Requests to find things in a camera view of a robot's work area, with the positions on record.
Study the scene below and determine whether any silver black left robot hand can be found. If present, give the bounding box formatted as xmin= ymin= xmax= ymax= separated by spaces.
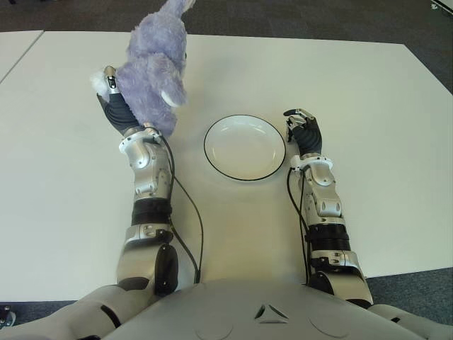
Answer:
xmin=96 ymin=65 xmax=142 ymax=136

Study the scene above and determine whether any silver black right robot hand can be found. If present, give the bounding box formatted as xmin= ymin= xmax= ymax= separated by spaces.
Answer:
xmin=282 ymin=108 xmax=323 ymax=157

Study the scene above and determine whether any purple plush bunny doll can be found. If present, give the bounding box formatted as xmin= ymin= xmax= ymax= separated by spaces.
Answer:
xmin=88 ymin=0 xmax=197 ymax=137

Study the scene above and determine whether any white plate with black rim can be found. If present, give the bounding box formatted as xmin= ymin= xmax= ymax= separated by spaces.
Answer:
xmin=203 ymin=114 xmax=287 ymax=181

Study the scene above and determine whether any white neighbouring table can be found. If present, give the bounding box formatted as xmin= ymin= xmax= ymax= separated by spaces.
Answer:
xmin=0 ymin=30 xmax=45 ymax=84

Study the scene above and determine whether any grey robot torso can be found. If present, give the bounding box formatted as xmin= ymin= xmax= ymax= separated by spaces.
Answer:
xmin=0 ymin=278 xmax=453 ymax=340

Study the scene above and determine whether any grey caster base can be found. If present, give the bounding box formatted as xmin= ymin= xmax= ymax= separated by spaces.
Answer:
xmin=0 ymin=302 xmax=17 ymax=327

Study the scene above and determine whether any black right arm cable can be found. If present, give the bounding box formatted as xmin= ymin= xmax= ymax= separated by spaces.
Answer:
xmin=286 ymin=166 xmax=314 ymax=286

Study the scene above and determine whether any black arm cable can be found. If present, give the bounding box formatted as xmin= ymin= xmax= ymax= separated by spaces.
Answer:
xmin=286 ymin=166 xmax=314 ymax=286
xmin=151 ymin=132 xmax=205 ymax=284

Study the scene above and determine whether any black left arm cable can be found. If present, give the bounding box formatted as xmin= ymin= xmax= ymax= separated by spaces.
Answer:
xmin=151 ymin=132 xmax=205 ymax=284

